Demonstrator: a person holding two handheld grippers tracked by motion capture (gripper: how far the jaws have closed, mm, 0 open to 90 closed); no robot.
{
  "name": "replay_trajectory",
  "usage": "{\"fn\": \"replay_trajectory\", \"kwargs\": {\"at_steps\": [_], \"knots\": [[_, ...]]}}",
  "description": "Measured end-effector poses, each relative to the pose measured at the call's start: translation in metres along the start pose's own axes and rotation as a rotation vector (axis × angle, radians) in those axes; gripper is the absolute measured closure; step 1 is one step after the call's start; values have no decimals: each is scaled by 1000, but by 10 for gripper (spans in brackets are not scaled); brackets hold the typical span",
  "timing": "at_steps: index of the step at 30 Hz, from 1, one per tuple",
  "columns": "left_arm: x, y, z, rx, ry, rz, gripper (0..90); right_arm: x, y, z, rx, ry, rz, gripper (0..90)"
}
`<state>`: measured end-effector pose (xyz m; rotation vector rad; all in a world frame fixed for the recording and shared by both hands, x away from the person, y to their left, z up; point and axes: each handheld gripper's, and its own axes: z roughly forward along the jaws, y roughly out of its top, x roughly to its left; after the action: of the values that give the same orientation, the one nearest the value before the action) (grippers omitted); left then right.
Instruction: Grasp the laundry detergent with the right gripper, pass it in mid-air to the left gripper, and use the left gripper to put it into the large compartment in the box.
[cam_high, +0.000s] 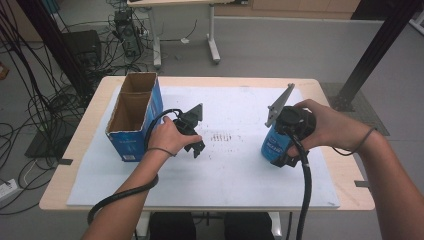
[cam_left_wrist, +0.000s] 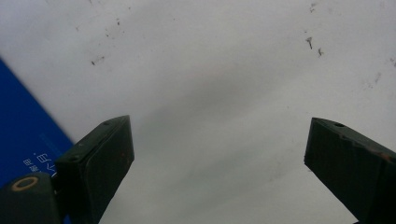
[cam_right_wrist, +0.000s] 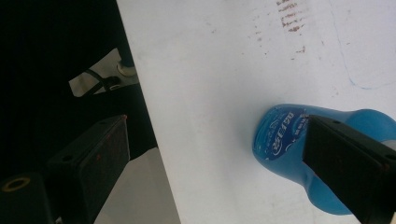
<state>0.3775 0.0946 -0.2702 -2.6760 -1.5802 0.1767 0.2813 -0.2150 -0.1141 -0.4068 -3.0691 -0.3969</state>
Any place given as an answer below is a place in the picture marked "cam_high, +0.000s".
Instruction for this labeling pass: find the blue plastic bottle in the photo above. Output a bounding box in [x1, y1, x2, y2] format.
[260, 124, 295, 164]

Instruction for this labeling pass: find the white paper sheet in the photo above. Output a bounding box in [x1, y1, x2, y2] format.
[66, 85, 341, 209]

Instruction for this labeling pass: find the black metal stand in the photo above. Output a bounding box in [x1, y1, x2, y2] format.
[333, 0, 424, 113]
[16, 0, 89, 98]

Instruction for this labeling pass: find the dark right wrist band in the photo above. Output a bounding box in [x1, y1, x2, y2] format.
[332, 126, 378, 157]

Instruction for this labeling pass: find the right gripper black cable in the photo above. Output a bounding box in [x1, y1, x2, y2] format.
[283, 128, 313, 240]

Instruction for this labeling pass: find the dark wrist band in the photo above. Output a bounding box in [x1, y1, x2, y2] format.
[332, 126, 378, 157]
[146, 146, 177, 158]

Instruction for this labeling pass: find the tangle of black cables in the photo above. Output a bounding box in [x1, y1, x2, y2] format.
[0, 0, 154, 214]

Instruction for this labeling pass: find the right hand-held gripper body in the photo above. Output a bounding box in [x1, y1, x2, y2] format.
[264, 83, 316, 141]

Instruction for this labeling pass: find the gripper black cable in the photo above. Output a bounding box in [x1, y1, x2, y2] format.
[87, 108, 184, 226]
[283, 128, 313, 240]

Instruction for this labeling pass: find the black floor mat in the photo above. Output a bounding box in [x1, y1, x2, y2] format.
[24, 124, 84, 159]

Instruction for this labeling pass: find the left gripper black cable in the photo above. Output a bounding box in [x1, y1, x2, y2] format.
[87, 108, 184, 226]

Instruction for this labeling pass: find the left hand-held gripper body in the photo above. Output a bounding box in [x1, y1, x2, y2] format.
[173, 103, 204, 136]

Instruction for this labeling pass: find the person's left hand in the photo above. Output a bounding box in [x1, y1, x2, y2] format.
[148, 116, 203, 156]

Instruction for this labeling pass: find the white power strip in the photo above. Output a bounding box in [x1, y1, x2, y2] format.
[0, 178, 19, 201]

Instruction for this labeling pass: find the blue cardboard box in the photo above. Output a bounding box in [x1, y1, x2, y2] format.
[105, 71, 164, 163]

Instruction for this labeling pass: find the person's right hand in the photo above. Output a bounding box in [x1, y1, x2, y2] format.
[287, 98, 376, 158]

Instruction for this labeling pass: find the black box case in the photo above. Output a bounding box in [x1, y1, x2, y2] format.
[61, 29, 103, 68]

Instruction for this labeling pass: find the white-legged wooden desk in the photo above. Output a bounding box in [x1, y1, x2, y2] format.
[126, 0, 249, 69]

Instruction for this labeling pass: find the person's left leg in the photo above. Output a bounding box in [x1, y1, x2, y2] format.
[149, 212, 198, 240]

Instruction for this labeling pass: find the black office chair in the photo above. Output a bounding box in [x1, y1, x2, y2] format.
[223, 212, 276, 240]

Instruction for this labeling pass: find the dark left wrist band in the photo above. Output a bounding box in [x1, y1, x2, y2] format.
[146, 146, 177, 158]

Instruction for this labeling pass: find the white table leg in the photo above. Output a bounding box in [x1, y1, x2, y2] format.
[268, 212, 283, 240]

